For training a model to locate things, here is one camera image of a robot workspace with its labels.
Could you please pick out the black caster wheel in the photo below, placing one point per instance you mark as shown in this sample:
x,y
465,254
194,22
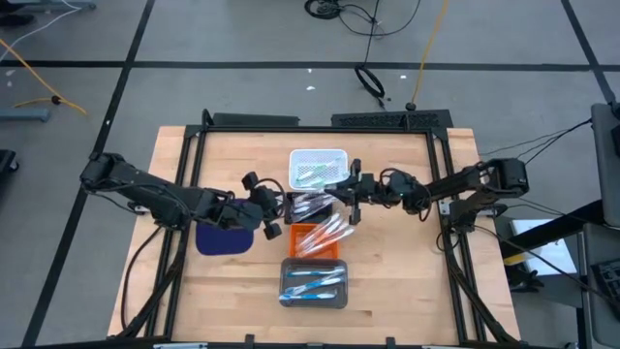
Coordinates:
x,y
7,162

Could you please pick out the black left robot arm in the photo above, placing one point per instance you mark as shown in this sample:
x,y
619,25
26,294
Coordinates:
x,y
145,191

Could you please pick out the purple mat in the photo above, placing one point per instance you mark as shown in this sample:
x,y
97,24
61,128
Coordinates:
x,y
218,244

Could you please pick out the black round floor plug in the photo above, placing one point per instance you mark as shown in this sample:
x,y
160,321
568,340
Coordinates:
x,y
411,106

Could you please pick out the white paper sheet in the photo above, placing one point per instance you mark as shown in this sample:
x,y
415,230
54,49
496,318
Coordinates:
x,y
547,257

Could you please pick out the black flat box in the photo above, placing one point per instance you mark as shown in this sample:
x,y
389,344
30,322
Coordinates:
x,y
257,120

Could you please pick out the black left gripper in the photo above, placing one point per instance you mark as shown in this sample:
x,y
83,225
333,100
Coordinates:
x,y
252,211

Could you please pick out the green toothbrush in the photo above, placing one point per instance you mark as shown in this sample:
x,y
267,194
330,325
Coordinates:
x,y
323,168
310,180

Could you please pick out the black tray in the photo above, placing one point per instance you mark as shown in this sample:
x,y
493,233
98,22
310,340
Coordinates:
x,y
289,213

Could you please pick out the white mesh basket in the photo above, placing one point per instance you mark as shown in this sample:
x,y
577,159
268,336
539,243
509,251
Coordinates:
x,y
310,157

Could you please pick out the grey floor bar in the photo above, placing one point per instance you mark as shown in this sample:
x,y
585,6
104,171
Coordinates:
x,y
24,115

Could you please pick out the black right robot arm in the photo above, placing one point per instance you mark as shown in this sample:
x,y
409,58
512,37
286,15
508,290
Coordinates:
x,y
455,184

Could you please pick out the black perforated box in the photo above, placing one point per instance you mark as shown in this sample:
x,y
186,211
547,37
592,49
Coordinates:
x,y
387,120

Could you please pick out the orange plastic bin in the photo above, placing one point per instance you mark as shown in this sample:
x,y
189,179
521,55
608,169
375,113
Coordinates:
x,y
294,242

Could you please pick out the black table frame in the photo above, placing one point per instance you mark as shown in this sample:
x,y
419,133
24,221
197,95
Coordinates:
x,y
315,130

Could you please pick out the grey translucent plastic bin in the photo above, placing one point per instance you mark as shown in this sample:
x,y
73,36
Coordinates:
x,y
341,300

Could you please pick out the blue toothbrush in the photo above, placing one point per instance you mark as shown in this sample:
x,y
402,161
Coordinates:
x,y
319,283
315,273
310,296

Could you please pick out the black beam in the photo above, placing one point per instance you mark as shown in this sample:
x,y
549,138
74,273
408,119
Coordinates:
x,y
557,228

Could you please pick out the clear packaged toothbrush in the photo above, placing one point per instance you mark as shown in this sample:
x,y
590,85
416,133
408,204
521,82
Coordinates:
x,y
310,211
315,199

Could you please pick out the orange toothbrush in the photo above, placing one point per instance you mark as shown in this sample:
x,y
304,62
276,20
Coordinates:
x,y
324,247
323,227

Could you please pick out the grey cabinet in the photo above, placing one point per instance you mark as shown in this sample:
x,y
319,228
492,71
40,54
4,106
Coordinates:
x,y
605,169

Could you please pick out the black keyboard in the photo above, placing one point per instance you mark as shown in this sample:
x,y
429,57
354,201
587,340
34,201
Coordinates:
x,y
608,278

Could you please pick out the grey desk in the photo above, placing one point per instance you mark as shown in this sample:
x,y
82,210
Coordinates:
x,y
600,329

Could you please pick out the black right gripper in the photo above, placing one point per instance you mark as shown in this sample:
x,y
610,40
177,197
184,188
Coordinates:
x,y
370,190

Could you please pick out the clear plastic bag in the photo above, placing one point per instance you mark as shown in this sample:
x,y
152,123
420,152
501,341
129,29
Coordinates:
x,y
329,236

